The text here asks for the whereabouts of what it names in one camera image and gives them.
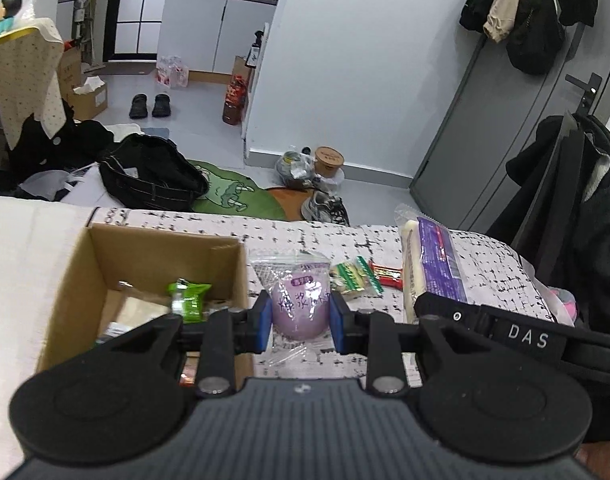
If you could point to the red oil bottle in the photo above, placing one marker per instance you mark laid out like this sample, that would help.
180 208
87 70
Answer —
233 101

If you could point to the green rug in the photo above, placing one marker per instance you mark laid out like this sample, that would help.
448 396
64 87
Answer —
230 195

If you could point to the black framed glass door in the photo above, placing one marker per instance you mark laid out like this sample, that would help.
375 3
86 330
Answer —
135 10

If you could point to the grey white clothes pile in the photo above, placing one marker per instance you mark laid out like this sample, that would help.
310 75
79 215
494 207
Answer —
50 183

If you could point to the dotted cream tablecloth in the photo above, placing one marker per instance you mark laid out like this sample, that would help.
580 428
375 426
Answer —
30 80

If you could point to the plastic wrapped bottle pack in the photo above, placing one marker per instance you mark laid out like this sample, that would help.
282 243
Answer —
172 71

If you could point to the light blue floor mat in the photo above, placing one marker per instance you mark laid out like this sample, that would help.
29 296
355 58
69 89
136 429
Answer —
157 132

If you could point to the long purple bread packet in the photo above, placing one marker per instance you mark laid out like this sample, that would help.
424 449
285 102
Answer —
435 260

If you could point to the red orange snack packet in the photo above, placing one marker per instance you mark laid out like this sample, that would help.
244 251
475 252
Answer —
387 274

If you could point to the green snack packet brown picture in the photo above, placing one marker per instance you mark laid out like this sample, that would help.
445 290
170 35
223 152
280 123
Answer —
357 277

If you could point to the brown paper tub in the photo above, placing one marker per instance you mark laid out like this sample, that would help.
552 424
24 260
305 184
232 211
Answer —
329 161

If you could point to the grey door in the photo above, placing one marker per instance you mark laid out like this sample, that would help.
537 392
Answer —
485 125

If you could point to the black spray bottle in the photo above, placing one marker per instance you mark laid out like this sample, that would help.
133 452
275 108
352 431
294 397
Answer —
255 52

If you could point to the round purple bun packet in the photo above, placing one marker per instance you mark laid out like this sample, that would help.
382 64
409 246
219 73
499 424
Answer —
297 310

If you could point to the white black patterned blanket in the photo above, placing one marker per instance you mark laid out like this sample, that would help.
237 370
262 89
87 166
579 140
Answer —
310 235

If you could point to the white tote bag leaf print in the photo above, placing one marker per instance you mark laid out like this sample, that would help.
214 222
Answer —
541 287

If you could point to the white kitchen cabinet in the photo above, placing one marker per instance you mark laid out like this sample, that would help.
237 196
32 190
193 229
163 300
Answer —
210 35

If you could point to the brown cardboard box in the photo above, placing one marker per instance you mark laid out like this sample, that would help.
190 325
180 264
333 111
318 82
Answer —
70 71

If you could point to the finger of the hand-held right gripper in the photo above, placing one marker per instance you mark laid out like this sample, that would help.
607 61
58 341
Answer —
445 310

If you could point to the open cardboard box white paper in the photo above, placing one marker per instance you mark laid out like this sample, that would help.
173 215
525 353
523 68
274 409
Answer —
91 97

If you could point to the black coat white lining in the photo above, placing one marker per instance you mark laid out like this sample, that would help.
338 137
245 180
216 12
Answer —
575 185

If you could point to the orange rug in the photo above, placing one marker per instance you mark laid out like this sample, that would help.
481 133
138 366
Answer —
290 203

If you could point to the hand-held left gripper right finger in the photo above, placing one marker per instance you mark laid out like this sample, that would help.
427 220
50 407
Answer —
339 322

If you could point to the white bed sheet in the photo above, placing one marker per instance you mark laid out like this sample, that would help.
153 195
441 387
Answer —
25 285

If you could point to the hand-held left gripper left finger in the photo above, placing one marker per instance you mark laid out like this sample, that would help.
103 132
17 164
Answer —
263 322

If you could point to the white standing fan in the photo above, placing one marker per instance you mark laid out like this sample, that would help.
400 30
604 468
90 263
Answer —
83 10

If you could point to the black clothes pile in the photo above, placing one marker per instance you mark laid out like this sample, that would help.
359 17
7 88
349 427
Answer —
50 145

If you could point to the green snack packet red label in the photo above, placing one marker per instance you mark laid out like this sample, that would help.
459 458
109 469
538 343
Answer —
187 300

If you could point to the grey sneaker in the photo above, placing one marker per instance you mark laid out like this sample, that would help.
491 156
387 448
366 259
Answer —
316 205
340 214

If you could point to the clear trash bag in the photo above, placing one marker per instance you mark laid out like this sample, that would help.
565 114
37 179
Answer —
295 167

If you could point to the hanging black bag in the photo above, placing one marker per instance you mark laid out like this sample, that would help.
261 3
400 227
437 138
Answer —
537 37

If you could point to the hanging beige garment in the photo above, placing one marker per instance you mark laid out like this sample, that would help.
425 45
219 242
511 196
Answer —
505 12

